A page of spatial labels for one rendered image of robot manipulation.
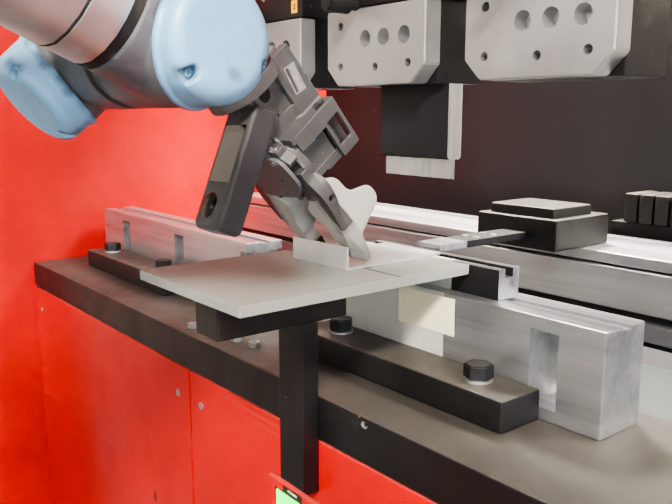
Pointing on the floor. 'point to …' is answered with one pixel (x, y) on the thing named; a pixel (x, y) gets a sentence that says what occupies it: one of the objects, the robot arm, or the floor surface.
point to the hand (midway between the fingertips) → (336, 252)
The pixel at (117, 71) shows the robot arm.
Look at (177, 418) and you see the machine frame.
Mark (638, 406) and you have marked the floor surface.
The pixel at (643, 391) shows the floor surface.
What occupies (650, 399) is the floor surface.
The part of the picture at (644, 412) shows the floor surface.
